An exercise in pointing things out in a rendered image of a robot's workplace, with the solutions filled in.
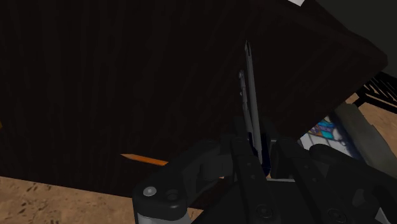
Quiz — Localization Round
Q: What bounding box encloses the black slatted chair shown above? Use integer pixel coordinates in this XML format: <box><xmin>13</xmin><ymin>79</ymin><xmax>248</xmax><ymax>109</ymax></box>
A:
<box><xmin>356</xmin><ymin>71</ymin><xmax>397</xmax><ymax>115</ymax></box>

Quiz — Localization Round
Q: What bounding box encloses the dark wooden table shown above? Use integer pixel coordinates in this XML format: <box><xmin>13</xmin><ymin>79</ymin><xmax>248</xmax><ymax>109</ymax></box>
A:
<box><xmin>0</xmin><ymin>0</ymin><xmax>389</xmax><ymax>215</ymax></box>

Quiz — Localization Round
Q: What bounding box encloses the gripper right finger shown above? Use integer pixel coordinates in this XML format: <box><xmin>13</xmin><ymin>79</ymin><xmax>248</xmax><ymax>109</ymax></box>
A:
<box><xmin>270</xmin><ymin>136</ymin><xmax>397</xmax><ymax>224</ymax></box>

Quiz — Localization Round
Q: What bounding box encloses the orange pencil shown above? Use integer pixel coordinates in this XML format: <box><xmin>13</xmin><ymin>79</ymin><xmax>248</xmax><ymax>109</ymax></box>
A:
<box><xmin>120</xmin><ymin>153</ymin><xmax>169</xmax><ymax>167</ymax></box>

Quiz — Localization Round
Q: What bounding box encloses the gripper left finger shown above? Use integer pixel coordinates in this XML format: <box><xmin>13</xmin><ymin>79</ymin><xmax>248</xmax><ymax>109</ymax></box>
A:
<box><xmin>131</xmin><ymin>116</ymin><xmax>280</xmax><ymax>224</ymax></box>

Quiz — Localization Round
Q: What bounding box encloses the grey rounded cushion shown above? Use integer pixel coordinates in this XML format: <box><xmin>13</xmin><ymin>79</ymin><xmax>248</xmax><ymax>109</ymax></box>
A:
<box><xmin>334</xmin><ymin>101</ymin><xmax>397</xmax><ymax>171</ymax></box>

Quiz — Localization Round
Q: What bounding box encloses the long grey pen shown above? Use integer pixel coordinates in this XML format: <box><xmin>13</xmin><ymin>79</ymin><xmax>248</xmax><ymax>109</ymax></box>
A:
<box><xmin>244</xmin><ymin>40</ymin><xmax>271</xmax><ymax>178</ymax></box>

